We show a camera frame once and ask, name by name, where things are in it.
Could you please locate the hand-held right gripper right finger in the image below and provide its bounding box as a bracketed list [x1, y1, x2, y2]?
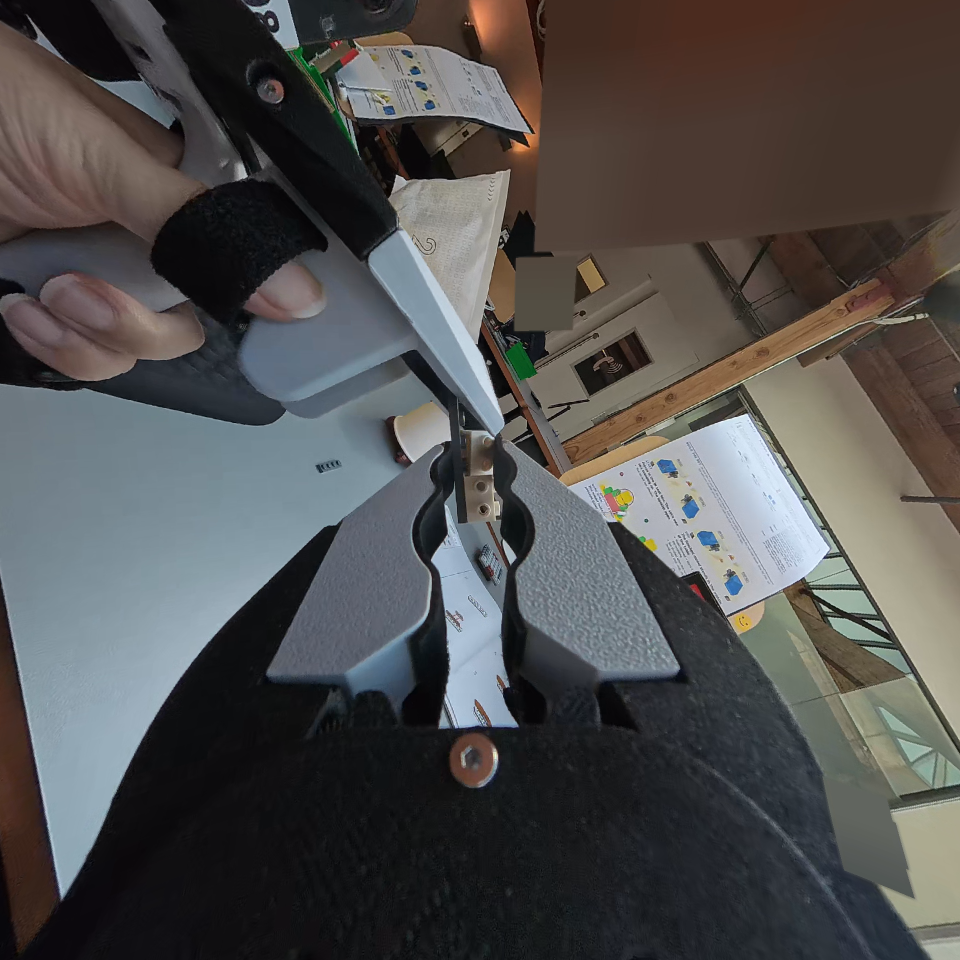
[498, 438, 682, 706]

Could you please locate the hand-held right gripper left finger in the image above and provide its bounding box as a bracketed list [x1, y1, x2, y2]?
[265, 444, 451, 710]

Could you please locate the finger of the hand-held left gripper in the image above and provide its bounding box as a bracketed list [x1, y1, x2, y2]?
[366, 227, 506, 436]

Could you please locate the black lego plate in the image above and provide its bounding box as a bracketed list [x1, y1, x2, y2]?
[448, 401, 471, 524]

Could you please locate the lego instruction booklet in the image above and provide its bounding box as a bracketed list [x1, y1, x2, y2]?
[433, 517, 520, 730]

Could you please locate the person's left hand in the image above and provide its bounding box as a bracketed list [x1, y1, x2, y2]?
[0, 22, 329, 381]

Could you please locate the white numbered paper bag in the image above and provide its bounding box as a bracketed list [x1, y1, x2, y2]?
[388, 171, 513, 335]

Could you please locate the white paper cup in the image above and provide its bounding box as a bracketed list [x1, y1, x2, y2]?
[393, 402, 460, 465]

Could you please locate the folded instruction sheet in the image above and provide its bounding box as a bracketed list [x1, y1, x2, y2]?
[336, 45, 536, 156]

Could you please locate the large instruction poster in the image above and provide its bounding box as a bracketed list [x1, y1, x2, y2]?
[566, 414, 832, 618]

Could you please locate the framed wall sign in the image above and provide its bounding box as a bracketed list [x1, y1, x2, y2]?
[572, 326, 655, 400]

